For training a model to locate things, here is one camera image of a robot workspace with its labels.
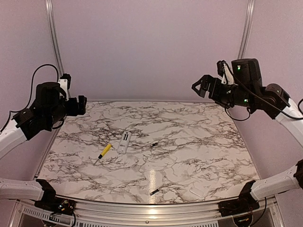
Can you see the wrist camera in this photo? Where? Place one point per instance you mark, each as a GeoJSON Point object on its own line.
{"type": "Point", "coordinates": [225, 73]}
{"type": "Point", "coordinates": [65, 83]}

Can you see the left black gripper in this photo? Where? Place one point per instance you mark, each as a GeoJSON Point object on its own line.
{"type": "Point", "coordinates": [74, 110]}

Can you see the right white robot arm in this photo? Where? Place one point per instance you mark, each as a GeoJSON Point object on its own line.
{"type": "Point", "coordinates": [278, 105]}

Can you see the front aluminium rail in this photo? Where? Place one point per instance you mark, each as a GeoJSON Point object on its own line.
{"type": "Point", "coordinates": [109, 214]}

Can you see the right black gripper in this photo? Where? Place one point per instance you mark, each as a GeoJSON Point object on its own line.
{"type": "Point", "coordinates": [207, 79]}

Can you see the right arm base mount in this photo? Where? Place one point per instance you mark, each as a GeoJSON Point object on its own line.
{"type": "Point", "coordinates": [244, 203]}

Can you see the aluminium corner post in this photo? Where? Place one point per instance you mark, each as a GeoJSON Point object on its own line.
{"type": "Point", "coordinates": [53, 33]}
{"type": "Point", "coordinates": [247, 28]}

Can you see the left aluminium corner post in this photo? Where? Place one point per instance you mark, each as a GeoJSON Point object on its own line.
{"type": "Point", "coordinates": [53, 33]}

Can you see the white battery compartment cover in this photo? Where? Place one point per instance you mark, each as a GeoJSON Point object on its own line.
{"type": "Point", "coordinates": [196, 191]}

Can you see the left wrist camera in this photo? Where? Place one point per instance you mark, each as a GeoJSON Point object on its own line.
{"type": "Point", "coordinates": [65, 83]}

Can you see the right aluminium corner post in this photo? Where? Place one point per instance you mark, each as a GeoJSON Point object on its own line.
{"type": "Point", "coordinates": [247, 28]}

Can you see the yellow handled screwdriver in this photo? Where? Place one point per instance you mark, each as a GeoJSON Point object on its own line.
{"type": "Point", "coordinates": [105, 150]}

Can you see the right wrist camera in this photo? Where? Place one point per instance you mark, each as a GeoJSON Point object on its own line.
{"type": "Point", "coordinates": [225, 73]}

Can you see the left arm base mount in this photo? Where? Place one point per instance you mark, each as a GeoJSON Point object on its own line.
{"type": "Point", "coordinates": [51, 202]}

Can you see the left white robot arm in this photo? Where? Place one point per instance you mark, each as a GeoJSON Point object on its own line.
{"type": "Point", "coordinates": [17, 131]}

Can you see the white remote control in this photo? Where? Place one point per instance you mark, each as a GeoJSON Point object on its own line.
{"type": "Point", "coordinates": [124, 142]}

